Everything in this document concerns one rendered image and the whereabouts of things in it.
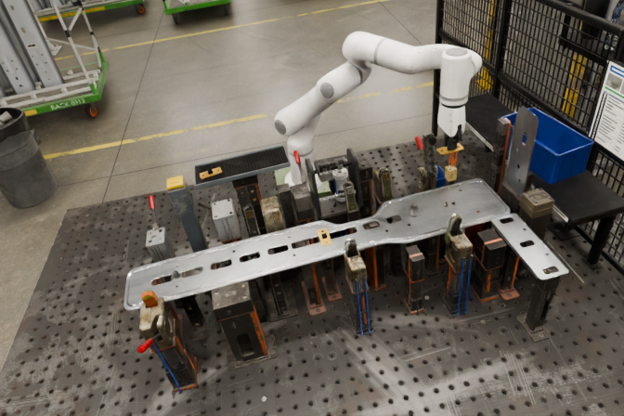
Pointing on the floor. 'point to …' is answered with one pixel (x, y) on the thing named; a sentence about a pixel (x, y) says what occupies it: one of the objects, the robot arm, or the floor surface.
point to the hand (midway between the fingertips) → (450, 142)
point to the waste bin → (22, 162)
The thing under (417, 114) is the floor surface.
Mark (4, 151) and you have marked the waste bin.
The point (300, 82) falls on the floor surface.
